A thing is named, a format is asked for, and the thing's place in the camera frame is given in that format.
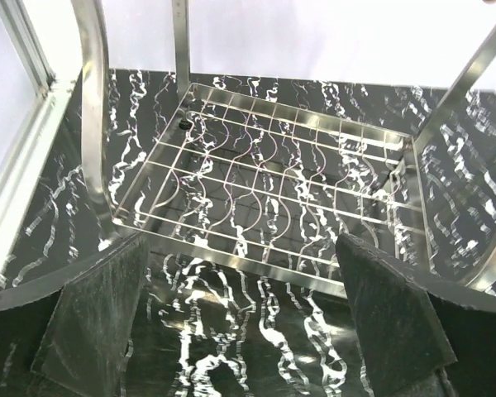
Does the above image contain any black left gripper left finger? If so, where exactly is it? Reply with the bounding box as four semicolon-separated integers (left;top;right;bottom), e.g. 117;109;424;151
29;234;150;396

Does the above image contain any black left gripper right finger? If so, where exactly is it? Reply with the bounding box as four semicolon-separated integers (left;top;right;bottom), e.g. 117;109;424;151
336;234;456;396

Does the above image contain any stainless steel dish rack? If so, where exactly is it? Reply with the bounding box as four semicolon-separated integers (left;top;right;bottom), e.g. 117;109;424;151
73;1;496;297

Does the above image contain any aluminium frame post left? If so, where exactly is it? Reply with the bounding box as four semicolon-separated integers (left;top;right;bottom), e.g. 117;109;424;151
0;1;81;279

